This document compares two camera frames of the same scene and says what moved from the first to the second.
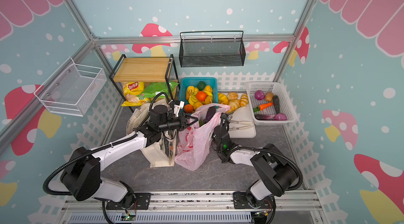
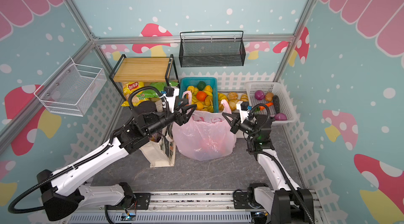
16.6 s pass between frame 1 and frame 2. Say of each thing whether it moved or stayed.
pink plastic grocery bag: moved
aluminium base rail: stayed
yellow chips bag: stayed
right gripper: moved
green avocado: stayed
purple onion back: stayed
